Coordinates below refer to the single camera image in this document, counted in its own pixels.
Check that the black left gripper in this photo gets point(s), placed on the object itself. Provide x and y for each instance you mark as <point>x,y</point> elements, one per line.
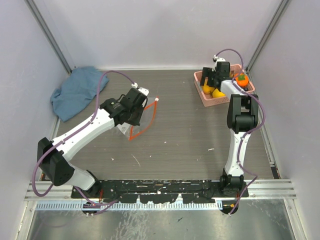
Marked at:
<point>136,121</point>

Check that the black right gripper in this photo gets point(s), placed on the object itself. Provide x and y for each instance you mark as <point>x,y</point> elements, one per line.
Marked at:
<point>206,72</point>

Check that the orange-yellow peach fruit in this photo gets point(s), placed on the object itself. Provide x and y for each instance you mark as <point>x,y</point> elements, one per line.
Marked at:
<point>206,88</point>

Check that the yellow round fruit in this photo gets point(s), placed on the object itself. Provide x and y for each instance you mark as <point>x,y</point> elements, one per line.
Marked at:
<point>217,94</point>

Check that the clear zip top bag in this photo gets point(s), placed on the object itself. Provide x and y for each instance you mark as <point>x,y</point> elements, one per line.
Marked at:
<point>148,116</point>

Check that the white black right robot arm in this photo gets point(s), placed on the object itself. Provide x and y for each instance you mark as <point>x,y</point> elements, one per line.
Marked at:
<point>242,120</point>

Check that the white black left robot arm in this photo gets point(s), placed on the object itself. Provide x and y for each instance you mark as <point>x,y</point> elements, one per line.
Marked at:
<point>54,156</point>

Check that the brown longan bunch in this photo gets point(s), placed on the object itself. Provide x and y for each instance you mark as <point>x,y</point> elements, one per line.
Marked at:
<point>231,74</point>

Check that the pink perforated plastic basket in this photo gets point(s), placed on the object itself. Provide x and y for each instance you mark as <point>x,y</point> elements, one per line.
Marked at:
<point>207,99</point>

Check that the orange persimmon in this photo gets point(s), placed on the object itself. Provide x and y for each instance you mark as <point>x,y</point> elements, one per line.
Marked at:
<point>242,80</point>

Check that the blue cloth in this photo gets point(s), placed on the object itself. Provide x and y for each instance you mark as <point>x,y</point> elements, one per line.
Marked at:
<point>76,92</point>

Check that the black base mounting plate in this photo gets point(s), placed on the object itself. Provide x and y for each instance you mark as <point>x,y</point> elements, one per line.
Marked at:
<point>163,191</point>

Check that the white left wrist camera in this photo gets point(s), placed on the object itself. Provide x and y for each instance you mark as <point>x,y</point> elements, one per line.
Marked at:
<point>140,89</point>

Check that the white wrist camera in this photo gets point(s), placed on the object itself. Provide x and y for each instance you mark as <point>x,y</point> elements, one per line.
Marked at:
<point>217,60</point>
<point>140,89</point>

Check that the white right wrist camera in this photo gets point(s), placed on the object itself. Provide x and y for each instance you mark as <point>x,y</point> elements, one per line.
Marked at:
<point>217,60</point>

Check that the white slotted cable duct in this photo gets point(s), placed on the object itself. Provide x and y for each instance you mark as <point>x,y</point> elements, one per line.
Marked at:
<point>80,205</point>

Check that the aluminium frame post right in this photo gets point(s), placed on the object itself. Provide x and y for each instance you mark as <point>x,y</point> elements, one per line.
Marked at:
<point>276,17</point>

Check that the aluminium frame post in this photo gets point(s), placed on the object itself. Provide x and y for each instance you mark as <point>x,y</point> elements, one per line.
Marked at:
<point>276,17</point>
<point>48,34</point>

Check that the aluminium frame post left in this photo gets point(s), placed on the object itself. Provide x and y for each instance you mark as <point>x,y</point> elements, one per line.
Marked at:
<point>48,34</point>

